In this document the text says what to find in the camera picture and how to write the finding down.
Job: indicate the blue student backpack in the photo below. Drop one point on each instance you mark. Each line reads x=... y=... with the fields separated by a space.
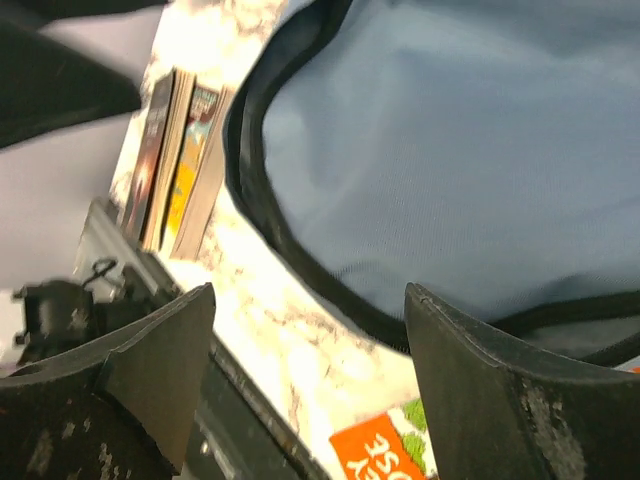
x=487 y=150

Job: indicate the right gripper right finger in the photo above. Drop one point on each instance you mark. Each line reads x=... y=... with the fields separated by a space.
x=498 y=407

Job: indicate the dark sunset cover book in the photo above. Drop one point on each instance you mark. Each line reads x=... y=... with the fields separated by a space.
x=167 y=93

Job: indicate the aluminium mounting rail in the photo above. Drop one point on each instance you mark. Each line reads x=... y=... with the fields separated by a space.
x=236 y=433

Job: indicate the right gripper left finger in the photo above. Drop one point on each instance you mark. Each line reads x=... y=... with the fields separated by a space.
x=119 y=407

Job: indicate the orange treehouse book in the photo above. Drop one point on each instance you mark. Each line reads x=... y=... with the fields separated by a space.
x=394 y=445

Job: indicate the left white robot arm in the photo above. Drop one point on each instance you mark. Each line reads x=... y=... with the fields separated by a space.
x=47 y=85

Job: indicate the yellow cover book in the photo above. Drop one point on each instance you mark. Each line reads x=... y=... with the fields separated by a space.
x=199 y=173

